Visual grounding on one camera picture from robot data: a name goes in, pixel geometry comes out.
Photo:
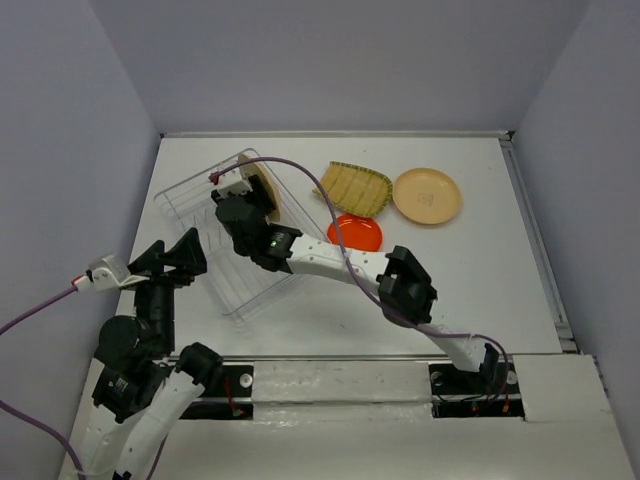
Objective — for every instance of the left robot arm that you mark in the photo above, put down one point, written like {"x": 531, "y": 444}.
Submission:
{"x": 137, "y": 398}

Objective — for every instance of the large cream bird plate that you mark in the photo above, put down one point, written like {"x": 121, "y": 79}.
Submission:
{"x": 263, "y": 186}

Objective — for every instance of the orange plate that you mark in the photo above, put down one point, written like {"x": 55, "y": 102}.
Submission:
{"x": 357, "y": 233}

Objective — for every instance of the plain beige plate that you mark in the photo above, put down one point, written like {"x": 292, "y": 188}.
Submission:
{"x": 427, "y": 196}

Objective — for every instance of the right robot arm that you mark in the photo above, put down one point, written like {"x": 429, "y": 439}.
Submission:
{"x": 395, "y": 281}

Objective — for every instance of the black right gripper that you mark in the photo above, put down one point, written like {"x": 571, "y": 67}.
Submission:
{"x": 254, "y": 196}

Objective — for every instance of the woven bamboo tray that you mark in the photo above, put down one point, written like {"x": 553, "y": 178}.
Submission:
{"x": 357, "y": 190}

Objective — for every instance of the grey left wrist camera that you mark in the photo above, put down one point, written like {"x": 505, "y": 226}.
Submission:
{"x": 108, "y": 272}

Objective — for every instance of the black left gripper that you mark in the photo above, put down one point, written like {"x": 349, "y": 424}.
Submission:
{"x": 188, "y": 252}

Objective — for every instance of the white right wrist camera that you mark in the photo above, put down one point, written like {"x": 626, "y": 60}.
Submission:
{"x": 231, "y": 183}

